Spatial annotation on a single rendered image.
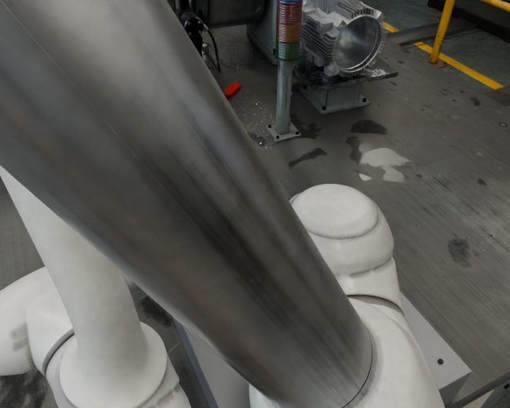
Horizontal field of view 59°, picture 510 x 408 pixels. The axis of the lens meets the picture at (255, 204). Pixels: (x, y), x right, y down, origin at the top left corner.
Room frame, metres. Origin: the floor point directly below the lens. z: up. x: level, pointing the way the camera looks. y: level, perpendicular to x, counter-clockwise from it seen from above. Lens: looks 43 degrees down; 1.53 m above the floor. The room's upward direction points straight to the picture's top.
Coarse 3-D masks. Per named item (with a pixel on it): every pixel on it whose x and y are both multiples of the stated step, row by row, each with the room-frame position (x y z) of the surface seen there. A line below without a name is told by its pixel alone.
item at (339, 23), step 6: (306, 0) 1.33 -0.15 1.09; (306, 6) 1.33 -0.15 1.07; (378, 12) 1.23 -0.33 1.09; (378, 18) 1.22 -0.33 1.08; (384, 18) 1.23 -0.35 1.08; (336, 24) 1.17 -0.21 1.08; (342, 24) 1.17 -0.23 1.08; (372, 60) 1.22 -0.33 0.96; (330, 66) 1.18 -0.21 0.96; (336, 66) 1.17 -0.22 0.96; (336, 72) 1.17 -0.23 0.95
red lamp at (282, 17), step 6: (282, 6) 1.08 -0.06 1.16; (288, 6) 1.07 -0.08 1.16; (294, 6) 1.07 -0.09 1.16; (300, 6) 1.08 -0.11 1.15; (282, 12) 1.08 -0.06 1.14; (288, 12) 1.07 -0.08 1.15; (294, 12) 1.07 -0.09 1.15; (300, 12) 1.08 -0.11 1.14; (282, 18) 1.08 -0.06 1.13; (288, 18) 1.07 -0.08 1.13; (294, 18) 1.07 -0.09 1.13; (300, 18) 1.09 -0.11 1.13
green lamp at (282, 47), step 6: (276, 42) 1.10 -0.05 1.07; (282, 42) 1.07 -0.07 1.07; (294, 42) 1.07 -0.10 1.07; (276, 48) 1.09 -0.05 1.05; (282, 48) 1.07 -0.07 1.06; (288, 48) 1.07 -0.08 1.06; (294, 48) 1.07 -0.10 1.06; (276, 54) 1.09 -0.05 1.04; (282, 54) 1.07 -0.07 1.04; (288, 54) 1.07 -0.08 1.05; (294, 54) 1.07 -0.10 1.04
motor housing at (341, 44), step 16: (352, 0) 1.27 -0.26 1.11; (320, 16) 1.27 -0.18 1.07; (336, 16) 1.23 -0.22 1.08; (352, 16) 1.19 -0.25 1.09; (368, 16) 1.21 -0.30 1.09; (304, 32) 1.28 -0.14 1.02; (336, 32) 1.18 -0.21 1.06; (352, 32) 1.34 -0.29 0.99; (368, 32) 1.28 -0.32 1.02; (384, 32) 1.23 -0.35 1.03; (304, 48) 1.28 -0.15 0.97; (320, 48) 1.20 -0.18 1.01; (336, 48) 1.34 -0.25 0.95; (352, 48) 1.30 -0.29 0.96; (368, 48) 1.26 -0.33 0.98; (336, 64) 1.17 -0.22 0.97; (352, 64) 1.23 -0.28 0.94
